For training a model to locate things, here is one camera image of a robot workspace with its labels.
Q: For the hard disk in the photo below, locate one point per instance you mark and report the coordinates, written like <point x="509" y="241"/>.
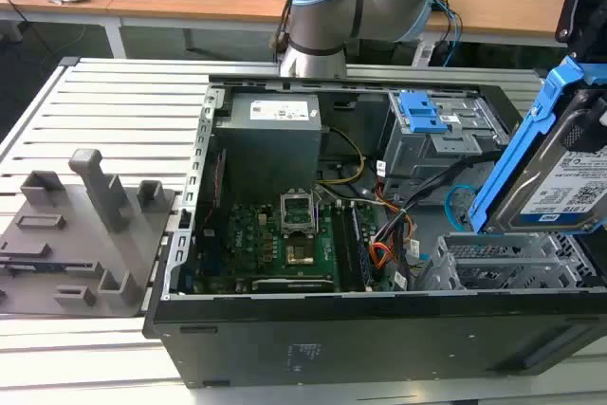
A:
<point x="545" y="177"/>

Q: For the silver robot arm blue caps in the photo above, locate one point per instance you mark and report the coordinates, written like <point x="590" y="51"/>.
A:
<point x="322" y="21"/>

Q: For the metal disk bay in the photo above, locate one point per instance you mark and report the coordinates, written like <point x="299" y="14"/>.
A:
<point x="474" y="265"/>

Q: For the black RAM slot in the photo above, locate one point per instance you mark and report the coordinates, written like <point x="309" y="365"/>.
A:
<point x="341" y="248"/>

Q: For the blue plastic cage latch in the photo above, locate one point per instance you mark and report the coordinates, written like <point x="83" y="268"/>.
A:
<point x="422" y="113"/>

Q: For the grey metal drive cage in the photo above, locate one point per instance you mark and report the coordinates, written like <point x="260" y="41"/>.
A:
<point x="427" y="158"/>

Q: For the RAM stick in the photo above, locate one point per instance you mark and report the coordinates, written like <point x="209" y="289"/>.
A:
<point x="361" y="253"/>

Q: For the grey power supply unit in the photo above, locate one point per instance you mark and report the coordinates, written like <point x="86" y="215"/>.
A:
<point x="265" y="149"/>

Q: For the CPU socket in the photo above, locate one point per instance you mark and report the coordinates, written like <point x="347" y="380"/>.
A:
<point x="299" y="254"/>

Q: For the green motherboard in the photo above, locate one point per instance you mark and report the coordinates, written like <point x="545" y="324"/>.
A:
<point x="256" y="239"/>

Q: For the black graphics card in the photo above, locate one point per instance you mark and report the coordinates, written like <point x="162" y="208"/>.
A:
<point x="294" y="284"/>

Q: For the black PC case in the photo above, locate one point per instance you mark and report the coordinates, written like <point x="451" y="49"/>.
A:
<point x="332" y="338"/>

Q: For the grey parts rack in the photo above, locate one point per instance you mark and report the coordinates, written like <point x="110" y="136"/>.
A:
<point x="142" y="253"/>

